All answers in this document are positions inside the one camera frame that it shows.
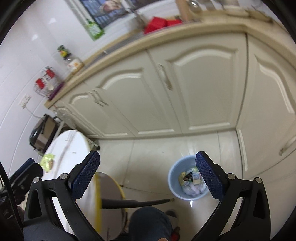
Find green snack wrapper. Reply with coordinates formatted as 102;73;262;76
40;154;55;173

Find blue trash bin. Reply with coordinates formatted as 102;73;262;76
168;155;209;201

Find cream kitchen cabinets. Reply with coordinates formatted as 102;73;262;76
46;23;295;230

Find black silver rice cooker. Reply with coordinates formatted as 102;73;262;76
29;114;58;154

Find round white marble table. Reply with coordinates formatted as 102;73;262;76
42;130;101;232

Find round stool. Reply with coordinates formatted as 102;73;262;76
94;172;174;240

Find metal storage cart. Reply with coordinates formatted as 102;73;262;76
34;115;101;158

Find blue jeans leg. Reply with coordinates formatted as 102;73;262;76
128;206;173;241

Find small green lid jar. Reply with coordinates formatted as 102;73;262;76
57;45;71;59

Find green dish soap bottle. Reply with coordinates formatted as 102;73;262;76
85;19;104;41

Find pink cloth on faucet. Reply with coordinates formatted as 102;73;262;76
99;0;122;13

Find metal faucet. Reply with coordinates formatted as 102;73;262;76
125;8;146;30

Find wooden cutting board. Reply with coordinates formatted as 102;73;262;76
175;0;194;22

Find red plastic bag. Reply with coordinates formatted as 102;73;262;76
144;17;183;35

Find white wall socket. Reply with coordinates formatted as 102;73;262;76
19;94;32;109

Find wire utensil rack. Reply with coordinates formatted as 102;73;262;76
34;66;65;100

